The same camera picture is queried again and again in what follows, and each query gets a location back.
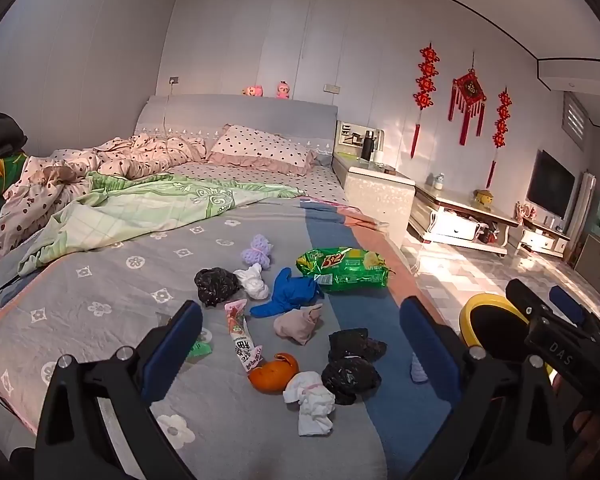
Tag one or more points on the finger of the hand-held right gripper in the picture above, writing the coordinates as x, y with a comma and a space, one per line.
567, 305
525, 300

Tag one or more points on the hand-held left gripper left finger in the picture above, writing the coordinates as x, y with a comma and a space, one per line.
175, 347

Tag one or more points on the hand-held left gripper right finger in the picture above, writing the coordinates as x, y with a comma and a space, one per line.
430, 350

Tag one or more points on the purple knitted bundle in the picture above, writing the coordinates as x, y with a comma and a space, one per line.
418, 371
257, 255

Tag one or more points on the small green wrapper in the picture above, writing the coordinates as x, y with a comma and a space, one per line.
200, 349

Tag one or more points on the yellow round bin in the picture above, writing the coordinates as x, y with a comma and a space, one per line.
467, 320

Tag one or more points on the red white sausage wrapper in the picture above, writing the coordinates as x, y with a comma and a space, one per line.
240, 342

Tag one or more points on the black plastic bag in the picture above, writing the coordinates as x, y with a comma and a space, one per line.
215, 285
350, 380
355, 342

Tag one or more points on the orange peel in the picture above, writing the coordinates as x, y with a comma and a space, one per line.
275, 374

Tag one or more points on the green snack packet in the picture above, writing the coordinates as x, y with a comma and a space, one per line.
345, 270

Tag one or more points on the beige sock bundle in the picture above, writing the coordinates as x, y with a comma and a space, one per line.
300, 325

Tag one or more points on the blue plastic bag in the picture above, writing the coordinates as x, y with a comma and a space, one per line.
290, 292

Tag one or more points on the white sock bundle pink band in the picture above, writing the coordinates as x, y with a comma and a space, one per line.
312, 402

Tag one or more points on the person's right hand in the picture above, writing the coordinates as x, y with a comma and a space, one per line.
587, 427

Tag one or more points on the grey low cabinet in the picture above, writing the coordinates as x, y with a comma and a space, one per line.
597, 265

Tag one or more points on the bed with grey headboard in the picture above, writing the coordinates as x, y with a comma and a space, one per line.
130, 310

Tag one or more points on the small white cabinet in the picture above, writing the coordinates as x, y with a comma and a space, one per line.
542, 240

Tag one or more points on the red item under table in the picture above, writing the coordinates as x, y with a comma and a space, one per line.
489, 236

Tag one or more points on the small pink figurines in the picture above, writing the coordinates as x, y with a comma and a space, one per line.
525, 211

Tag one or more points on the white standing air conditioner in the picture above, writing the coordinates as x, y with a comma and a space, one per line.
582, 210

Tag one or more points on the yellow toy figure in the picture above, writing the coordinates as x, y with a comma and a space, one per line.
483, 199

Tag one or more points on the black flat television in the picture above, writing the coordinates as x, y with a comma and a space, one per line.
550, 185

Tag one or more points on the white TV cabinet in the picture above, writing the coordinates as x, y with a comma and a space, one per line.
455, 205

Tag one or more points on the green patterned quilt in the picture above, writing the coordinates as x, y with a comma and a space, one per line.
145, 210

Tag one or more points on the small plastic bottle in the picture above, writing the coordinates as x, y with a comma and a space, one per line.
438, 181

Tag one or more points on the white glossy nightstand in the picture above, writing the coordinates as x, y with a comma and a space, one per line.
375, 200

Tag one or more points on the pink polka dot quilt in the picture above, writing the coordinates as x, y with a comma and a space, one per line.
130, 155

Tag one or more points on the white paper roll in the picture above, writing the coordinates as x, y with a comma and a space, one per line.
379, 156

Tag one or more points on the dotted fitted sheet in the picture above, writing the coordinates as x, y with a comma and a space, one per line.
290, 182

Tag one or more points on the black thermos bottle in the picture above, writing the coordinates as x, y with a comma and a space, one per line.
369, 146

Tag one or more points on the polka dot pillow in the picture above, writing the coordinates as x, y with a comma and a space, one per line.
260, 150

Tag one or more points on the red diamond knot decoration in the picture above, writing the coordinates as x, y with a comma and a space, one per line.
470, 89

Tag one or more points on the grey upholstered headboard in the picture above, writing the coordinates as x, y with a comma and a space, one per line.
240, 112

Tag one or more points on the pink plush toy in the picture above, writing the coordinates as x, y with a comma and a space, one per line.
282, 90
252, 91

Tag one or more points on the dark cloth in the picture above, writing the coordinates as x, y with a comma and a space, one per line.
0, 132

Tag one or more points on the wall switch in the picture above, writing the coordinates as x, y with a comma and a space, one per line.
332, 88

